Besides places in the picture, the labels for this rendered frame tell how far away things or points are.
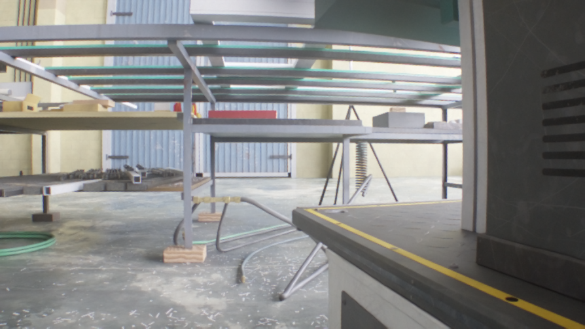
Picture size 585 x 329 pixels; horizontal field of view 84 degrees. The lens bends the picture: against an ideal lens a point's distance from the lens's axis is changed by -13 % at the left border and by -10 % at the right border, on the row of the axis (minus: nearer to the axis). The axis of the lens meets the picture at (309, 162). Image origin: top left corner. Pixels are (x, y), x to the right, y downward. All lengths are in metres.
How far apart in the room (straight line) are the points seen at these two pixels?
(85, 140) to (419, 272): 8.27
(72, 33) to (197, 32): 0.41
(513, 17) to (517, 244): 0.20
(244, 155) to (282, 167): 0.83
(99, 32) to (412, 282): 1.19
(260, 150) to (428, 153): 3.84
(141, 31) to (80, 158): 7.31
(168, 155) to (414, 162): 5.37
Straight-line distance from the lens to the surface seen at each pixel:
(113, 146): 8.16
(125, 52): 1.55
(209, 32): 1.24
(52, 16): 8.86
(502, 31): 0.37
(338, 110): 7.58
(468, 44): 0.56
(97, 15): 8.93
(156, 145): 7.88
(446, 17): 0.61
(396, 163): 8.34
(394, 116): 2.14
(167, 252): 1.56
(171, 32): 1.26
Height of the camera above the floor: 0.42
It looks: 1 degrees down
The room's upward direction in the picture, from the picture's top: straight up
